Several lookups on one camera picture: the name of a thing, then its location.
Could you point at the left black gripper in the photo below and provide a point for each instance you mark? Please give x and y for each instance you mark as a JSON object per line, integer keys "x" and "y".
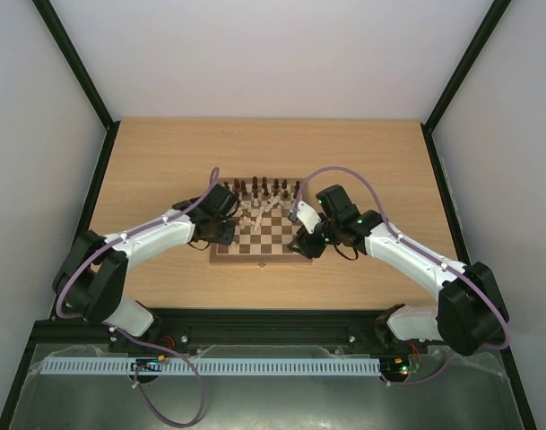
{"x": 227, "y": 238}

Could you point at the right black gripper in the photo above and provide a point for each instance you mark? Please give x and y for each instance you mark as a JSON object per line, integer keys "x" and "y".
{"x": 305, "y": 244}

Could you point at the wooden chess board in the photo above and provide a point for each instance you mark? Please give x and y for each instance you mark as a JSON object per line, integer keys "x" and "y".
{"x": 261, "y": 249}

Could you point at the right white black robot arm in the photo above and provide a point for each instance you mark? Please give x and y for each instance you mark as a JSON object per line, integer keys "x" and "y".
{"x": 469, "y": 312}

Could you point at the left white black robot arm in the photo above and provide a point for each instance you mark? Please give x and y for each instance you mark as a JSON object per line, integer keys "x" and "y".
{"x": 91, "y": 281}

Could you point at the pile of white pieces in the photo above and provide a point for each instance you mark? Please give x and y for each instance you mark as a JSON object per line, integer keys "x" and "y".
{"x": 255, "y": 215}

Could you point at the row of dark pieces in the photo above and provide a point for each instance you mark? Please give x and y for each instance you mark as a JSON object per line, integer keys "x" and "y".
{"x": 262, "y": 187}

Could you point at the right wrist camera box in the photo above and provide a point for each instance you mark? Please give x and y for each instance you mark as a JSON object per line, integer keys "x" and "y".
{"x": 305, "y": 214}

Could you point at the black aluminium frame rail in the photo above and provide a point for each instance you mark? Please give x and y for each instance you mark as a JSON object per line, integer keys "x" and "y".
{"x": 187, "y": 330}

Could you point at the light blue cable duct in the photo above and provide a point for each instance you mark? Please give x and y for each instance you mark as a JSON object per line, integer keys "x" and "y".
{"x": 213, "y": 366}

